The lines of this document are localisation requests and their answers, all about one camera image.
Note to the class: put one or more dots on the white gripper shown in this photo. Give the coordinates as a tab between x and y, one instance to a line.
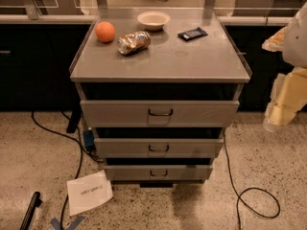
296	42

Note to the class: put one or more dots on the grey drawer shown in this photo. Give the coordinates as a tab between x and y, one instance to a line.
159	113
157	148
158	172

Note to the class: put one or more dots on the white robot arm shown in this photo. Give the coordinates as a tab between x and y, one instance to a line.
291	40

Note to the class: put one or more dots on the grey drawer cabinet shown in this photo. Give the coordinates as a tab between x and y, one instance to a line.
208	68

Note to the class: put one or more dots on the black snack packet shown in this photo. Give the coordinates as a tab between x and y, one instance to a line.
192	34

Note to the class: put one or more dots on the white paper bowl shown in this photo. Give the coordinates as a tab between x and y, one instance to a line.
153	20

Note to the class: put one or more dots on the crushed metallic can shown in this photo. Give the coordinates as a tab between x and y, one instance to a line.
131	43

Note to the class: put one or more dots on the orange fruit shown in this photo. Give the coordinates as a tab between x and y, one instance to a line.
105	32

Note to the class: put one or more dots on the blue power adapter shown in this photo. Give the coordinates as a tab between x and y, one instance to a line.
88	139

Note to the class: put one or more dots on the white paper sign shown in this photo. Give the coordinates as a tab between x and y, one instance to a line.
88	192

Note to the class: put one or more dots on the black bar on floor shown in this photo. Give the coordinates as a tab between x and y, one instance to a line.
34	203

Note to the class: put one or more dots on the dark counter with rail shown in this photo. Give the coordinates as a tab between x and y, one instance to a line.
35	61

